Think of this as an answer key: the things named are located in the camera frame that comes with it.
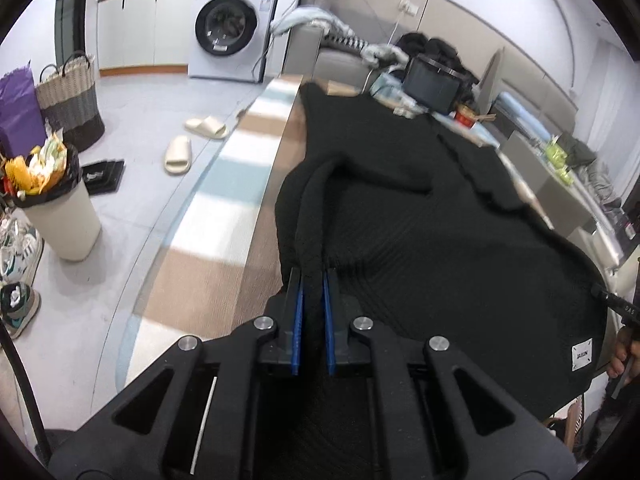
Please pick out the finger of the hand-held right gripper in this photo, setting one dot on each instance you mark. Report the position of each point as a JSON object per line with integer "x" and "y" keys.
{"x": 617, "y": 302}

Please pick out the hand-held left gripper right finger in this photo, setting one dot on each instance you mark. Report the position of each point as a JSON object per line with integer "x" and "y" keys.
{"x": 330, "y": 330}

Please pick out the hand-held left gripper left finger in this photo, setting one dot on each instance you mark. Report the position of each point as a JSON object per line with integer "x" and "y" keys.
{"x": 296, "y": 330}

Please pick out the black knit sweater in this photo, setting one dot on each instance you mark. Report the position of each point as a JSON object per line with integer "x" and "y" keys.
{"x": 425, "y": 240}

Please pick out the person's right hand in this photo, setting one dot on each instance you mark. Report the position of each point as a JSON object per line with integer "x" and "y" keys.
{"x": 620, "y": 355}

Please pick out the grey low cabinet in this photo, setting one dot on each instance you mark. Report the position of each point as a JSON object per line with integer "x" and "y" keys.
{"x": 597, "y": 247}
{"x": 530, "y": 170}

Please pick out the checked blanket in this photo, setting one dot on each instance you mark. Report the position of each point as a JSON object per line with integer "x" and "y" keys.
{"x": 225, "y": 210}

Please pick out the green soft packet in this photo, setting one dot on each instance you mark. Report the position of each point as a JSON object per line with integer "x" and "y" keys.
{"x": 560, "y": 157}

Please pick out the dark olive garment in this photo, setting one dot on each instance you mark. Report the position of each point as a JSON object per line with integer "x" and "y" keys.
{"x": 582, "y": 150}

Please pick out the beige slipper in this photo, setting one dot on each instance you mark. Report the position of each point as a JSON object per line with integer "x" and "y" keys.
{"x": 207, "y": 127}
{"x": 178, "y": 156}

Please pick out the light blue folded bedding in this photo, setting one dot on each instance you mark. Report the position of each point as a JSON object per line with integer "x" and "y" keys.
{"x": 520, "y": 112}

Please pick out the red bowl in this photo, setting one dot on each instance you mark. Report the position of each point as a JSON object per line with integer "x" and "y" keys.
{"x": 465, "y": 117}

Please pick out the white trash bin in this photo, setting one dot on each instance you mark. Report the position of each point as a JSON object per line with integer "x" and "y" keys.
{"x": 60, "y": 220}

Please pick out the grey sofa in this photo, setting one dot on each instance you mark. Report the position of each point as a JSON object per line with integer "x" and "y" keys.
{"x": 340, "y": 67}

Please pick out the black box appliance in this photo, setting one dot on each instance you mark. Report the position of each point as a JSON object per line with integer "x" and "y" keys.
{"x": 430, "y": 85}

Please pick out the white green sneaker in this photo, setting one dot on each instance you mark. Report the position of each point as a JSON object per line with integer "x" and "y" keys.
{"x": 17, "y": 307}
{"x": 20, "y": 250}

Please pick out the black white striped cloth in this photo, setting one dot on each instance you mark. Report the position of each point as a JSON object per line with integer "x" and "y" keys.
{"x": 347, "y": 41}

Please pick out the black bag on table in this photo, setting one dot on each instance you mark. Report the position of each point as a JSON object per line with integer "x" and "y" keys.
{"x": 440, "y": 50}

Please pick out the white washing machine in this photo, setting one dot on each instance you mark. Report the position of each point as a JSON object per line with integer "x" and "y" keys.
{"x": 230, "y": 25}

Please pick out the light grey cloth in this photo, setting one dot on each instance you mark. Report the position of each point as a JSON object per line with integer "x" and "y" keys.
{"x": 310, "y": 17}

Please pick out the woven laundry basket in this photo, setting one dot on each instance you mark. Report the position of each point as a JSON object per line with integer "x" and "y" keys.
{"x": 70, "y": 100}

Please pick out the white base cabinets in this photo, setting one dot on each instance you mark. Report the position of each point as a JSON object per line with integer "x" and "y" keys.
{"x": 140, "y": 25}

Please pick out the purple bag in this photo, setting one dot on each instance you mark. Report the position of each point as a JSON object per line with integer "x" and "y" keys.
{"x": 17, "y": 110}

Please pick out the dark glass cabinet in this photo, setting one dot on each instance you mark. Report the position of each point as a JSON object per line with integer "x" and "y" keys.
{"x": 70, "y": 20}

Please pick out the white wall socket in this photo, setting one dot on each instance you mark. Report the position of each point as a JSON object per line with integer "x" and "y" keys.
{"x": 408, "y": 8}

